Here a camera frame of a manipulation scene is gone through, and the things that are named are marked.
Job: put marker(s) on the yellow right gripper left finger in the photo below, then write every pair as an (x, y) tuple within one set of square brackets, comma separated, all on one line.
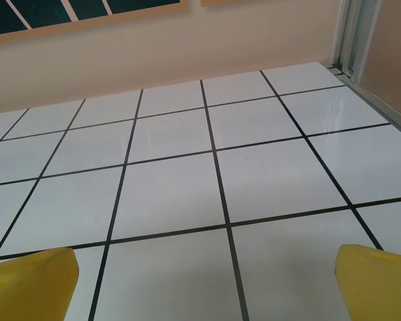
[(30, 287)]

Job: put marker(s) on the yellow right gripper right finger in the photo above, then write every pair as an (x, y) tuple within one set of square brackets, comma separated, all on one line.
[(377, 287)]

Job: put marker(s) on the aluminium table edge rail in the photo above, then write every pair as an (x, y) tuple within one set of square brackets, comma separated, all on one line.
[(387, 110)]

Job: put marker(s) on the aluminium corner post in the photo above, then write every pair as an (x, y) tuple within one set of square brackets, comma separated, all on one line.
[(351, 33)]

